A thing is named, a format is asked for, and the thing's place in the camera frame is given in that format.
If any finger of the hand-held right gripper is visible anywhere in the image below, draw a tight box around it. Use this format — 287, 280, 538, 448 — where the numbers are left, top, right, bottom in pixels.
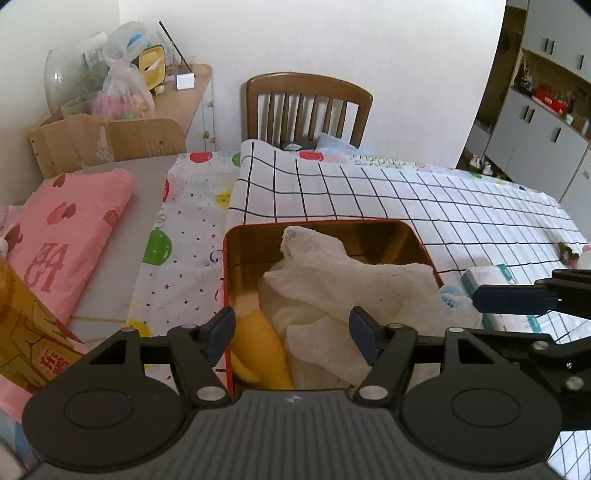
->
471, 268, 591, 319
464, 327, 591, 419

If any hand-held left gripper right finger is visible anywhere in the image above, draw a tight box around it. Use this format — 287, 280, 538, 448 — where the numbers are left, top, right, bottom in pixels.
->
348, 305, 498, 409

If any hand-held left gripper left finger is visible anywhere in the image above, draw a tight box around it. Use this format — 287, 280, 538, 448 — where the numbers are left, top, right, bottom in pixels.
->
88, 305, 238, 409

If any teal tissue packet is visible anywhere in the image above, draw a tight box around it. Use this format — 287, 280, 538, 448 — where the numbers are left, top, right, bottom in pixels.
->
459, 264, 565, 345

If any yellow banana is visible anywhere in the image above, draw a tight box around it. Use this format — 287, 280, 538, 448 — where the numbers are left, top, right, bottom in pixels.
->
229, 309, 297, 391

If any white gauze cloth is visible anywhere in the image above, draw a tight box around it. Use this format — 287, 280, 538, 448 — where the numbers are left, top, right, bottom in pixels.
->
257, 224, 484, 389

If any red tin box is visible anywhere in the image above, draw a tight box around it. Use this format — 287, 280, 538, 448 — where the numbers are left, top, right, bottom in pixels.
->
223, 219, 447, 400

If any dotted colourful tablecloth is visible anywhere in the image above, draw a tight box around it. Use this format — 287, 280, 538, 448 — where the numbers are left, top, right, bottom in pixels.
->
126, 150, 527, 371

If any checked tablecloth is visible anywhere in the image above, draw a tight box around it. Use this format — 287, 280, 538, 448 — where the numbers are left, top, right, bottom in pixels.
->
225, 138, 591, 480

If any grey cabinet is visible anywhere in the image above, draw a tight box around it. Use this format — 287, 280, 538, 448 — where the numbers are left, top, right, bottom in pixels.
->
480, 0, 591, 214

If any pink printed cloth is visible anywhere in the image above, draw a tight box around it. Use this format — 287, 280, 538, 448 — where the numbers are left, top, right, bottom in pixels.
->
0, 168, 139, 320

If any yellow printed bag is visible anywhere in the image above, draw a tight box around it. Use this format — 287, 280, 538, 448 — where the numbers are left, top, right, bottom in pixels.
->
0, 257, 89, 394

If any light blue packet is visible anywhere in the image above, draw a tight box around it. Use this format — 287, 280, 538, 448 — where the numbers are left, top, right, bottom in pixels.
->
315, 132, 358, 153

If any black pouch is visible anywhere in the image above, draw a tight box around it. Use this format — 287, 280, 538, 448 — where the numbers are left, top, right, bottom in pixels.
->
281, 136, 320, 152

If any white drawer cabinet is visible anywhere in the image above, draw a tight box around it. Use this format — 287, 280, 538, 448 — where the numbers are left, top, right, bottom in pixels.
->
152, 63, 218, 154

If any clear plastic bag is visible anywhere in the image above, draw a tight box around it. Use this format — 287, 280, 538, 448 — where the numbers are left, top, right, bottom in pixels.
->
95, 22, 156, 120

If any yellow toy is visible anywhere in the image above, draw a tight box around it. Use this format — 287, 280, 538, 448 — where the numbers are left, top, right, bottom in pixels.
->
137, 44, 168, 92

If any black stick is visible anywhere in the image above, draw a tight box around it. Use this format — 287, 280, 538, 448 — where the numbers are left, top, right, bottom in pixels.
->
159, 20, 193, 75

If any glass bowl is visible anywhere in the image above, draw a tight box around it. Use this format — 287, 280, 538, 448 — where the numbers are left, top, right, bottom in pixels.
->
43, 31, 110, 117

